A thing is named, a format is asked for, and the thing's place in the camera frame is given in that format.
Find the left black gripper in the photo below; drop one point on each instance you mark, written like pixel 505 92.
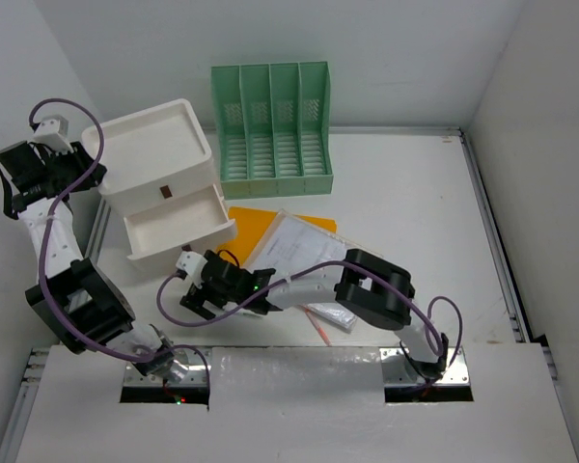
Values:
pixel 79 157

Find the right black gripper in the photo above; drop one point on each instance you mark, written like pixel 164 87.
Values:
pixel 197 297

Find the white plastic drawer unit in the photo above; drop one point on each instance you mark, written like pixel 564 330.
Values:
pixel 162 181

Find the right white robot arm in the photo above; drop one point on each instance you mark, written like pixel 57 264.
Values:
pixel 375 290

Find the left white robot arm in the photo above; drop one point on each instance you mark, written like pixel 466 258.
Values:
pixel 72 297

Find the orange paper folder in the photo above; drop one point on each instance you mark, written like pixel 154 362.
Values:
pixel 246 226

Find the clear mesh document pouch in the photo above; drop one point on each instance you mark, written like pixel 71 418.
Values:
pixel 314 292

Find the orange-tipped clear pen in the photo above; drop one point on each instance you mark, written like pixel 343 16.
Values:
pixel 312 318

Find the white front shelf board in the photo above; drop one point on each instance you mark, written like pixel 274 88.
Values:
pixel 300 405

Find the green four-slot file organizer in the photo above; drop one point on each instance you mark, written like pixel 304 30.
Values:
pixel 272 124

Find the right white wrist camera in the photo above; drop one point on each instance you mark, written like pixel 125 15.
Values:
pixel 191 264

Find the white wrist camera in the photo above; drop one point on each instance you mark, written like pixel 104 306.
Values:
pixel 52 132
pixel 191 264

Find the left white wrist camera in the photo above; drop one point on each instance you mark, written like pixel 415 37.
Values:
pixel 52 132

